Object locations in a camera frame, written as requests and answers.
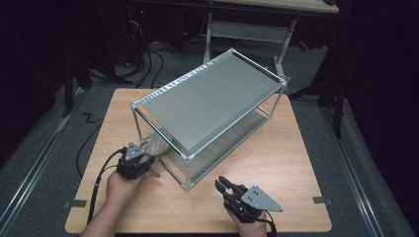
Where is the black computer tower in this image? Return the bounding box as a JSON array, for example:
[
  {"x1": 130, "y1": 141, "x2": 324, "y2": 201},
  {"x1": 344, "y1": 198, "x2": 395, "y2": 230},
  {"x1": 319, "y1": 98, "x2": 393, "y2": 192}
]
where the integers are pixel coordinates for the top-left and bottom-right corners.
[{"x1": 126, "y1": 4, "x2": 149, "y2": 65}]

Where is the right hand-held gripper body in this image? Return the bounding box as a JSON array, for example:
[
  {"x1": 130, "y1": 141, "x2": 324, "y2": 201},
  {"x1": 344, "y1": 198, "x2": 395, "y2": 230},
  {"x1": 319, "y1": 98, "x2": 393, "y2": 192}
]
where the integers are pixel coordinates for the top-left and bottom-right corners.
[{"x1": 222, "y1": 184, "x2": 285, "y2": 225}]

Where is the metal floor rail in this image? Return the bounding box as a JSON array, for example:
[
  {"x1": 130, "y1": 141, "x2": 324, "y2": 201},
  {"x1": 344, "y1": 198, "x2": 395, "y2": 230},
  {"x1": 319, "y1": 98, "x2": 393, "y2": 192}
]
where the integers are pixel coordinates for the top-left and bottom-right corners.
[
  {"x1": 320, "y1": 107, "x2": 386, "y2": 237},
  {"x1": 0, "y1": 98, "x2": 83, "y2": 231}
]

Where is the person's left hand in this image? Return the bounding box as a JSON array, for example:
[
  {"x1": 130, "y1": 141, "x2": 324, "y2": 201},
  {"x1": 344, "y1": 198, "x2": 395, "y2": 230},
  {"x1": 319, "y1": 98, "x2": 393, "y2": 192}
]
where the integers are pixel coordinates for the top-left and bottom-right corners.
[{"x1": 106, "y1": 171, "x2": 150, "y2": 209}]

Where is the left hand-held gripper black cable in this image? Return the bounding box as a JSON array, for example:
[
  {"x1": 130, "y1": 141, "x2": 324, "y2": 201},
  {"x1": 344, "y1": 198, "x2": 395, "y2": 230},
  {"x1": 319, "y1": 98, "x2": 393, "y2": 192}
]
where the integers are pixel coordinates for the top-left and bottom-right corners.
[{"x1": 86, "y1": 147, "x2": 127, "y2": 225}]

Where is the black metal stand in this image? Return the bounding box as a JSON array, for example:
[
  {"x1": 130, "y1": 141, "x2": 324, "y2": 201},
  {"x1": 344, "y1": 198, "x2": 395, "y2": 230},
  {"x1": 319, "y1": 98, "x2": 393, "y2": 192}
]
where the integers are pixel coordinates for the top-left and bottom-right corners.
[
  {"x1": 60, "y1": 57, "x2": 95, "y2": 119},
  {"x1": 288, "y1": 77, "x2": 347, "y2": 139}
]

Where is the grey fabric metal shelf rack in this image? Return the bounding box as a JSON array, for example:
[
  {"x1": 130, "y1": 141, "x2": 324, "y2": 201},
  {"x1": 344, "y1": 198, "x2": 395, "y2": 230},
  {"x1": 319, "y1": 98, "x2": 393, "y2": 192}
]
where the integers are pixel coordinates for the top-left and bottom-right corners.
[{"x1": 130, "y1": 47, "x2": 289, "y2": 192}]

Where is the bundle of black cables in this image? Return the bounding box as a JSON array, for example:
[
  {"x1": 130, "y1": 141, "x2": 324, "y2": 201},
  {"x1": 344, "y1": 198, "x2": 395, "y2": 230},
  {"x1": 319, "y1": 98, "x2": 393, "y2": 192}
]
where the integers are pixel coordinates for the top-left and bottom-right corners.
[{"x1": 113, "y1": 39, "x2": 166, "y2": 90}]

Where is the right hand-held gripper black cable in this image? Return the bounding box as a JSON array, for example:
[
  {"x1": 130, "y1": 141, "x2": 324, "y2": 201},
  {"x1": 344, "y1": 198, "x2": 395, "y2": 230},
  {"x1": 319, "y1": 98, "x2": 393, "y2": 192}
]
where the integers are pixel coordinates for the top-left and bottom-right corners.
[{"x1": 263, "y1": 210, "x2": 280, "y2": 237}]

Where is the desk with white legs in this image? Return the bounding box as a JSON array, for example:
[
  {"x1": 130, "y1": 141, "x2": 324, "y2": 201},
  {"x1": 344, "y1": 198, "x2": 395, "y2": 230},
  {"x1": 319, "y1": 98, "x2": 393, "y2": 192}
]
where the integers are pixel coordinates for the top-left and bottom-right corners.
[{"x1": 202, "y1": 0, "x2": 340, "y2": 83}]

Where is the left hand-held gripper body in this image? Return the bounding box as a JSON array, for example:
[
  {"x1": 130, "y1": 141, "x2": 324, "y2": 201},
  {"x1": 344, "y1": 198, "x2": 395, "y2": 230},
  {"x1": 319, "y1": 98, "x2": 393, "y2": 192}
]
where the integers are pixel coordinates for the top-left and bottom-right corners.
[{"x1": 116, "y1": 141, "x2": 149, "y2": 181}]

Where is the thin black cable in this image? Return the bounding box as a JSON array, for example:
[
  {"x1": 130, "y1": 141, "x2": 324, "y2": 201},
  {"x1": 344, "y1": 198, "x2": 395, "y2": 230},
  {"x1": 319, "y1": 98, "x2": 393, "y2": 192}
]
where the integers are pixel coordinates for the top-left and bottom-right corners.
[{"x1": 75, "y1": 123, "x2": 103, "y2": 179}]

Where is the hand-held gripper black cable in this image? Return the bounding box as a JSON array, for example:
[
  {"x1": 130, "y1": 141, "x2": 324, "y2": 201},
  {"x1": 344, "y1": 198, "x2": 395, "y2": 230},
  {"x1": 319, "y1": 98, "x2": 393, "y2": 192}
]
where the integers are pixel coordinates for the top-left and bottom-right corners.
[
  {"x1": 86, "y1": 147, "x2": 127, "y2": 225},
  {"x1": 263, "y1": 210, "x2": 280, "y2": 237}
]

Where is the person's right hand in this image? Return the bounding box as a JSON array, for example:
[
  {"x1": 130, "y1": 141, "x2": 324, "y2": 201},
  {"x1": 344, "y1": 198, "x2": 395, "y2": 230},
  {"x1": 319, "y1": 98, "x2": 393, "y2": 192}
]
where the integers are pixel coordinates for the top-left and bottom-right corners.
[{"x1": 224, "y1": 205, "x2": 270, "y2": 237}]

